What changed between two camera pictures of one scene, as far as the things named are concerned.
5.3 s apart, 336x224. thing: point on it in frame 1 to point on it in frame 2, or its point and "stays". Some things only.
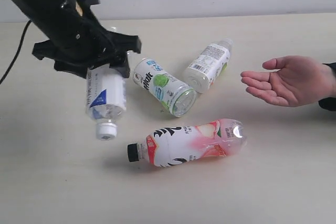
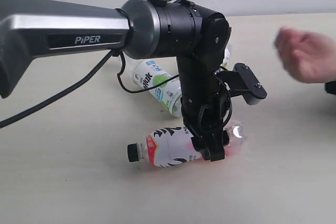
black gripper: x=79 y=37 to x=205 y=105
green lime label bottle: x=178 y=98 stays
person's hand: x=298 y=81 to x=308 y=57
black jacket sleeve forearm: x=329 y=104 to x=330 y=87
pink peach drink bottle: x=178 y=145 stays
